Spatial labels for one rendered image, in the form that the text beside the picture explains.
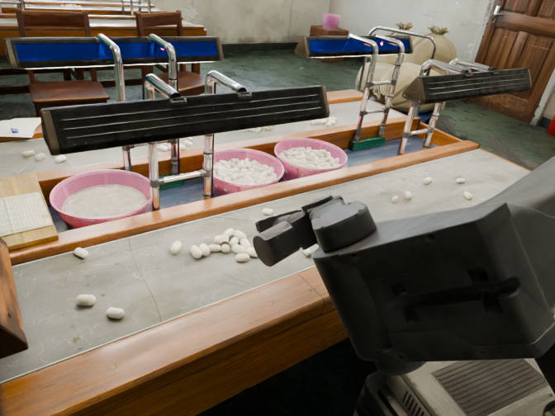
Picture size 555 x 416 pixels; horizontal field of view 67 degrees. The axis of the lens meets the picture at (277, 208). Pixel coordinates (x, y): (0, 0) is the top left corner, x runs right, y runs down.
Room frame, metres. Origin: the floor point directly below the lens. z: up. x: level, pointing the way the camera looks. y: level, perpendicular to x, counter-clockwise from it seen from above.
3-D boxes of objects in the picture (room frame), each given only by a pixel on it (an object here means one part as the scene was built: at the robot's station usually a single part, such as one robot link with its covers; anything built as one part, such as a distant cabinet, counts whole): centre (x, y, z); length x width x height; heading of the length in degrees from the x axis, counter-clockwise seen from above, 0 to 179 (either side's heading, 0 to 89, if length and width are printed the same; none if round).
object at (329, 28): (6.89, -0.45, 0.32); 0.42 x 0.42 x 0.64; 39
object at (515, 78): (1.43, -0.60, 1.08); 0.62 x 0.08 x 0.07; 128
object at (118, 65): (1.23, 0.46, 0.90); 0.20 x 0.19 x 0.45; 128
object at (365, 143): (1.82, -0.31, 0.90); 0.20 x 0.19 x 0.45; 128
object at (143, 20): (3.18, 0.87, 0.45); 0.44 x 0.43 x 0.91; 149
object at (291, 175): (1.40, -0.10, 0.72); 0.27 x 0.27 x 0.10
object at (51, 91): (2.64, 1.46, 0.45); 0.44 x 0.43 x 0.91; 124
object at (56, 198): (0.96, 0.48, 0.72); 0.27 x 0.27 x 0.10
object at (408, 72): (4.03, -1.07, 0.40); 0.74 x 0.56 x 0.38; 130
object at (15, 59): (1.29, 0.51, 1.08); 0.62 x 0.08 x 0.07; 128
